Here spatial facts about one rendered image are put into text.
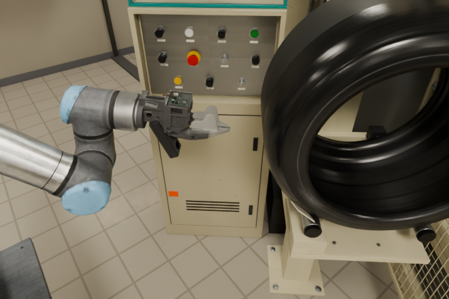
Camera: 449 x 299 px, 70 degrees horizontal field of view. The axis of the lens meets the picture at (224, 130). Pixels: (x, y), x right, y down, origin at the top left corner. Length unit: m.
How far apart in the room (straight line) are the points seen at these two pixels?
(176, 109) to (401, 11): 0.46
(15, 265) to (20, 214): 1.08
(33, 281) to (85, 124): 0.65
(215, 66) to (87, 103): 0.66
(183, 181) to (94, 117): 0.93
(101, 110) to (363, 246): 0.77
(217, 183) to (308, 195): 0.91
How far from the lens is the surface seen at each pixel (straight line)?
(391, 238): 1.06
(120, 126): 0.75
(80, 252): 2.05
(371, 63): 0.59
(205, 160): 1.51
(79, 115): 0.77
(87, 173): 0.72
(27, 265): 1.32
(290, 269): 1.74
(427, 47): 0.61
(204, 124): 0.73
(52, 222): 2.25
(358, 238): 1.03
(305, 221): 0.88
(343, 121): 1.11
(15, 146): 0.70
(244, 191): 1.64
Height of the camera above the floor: 1.59
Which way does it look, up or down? 36 degrees down
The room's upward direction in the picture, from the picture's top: straight up
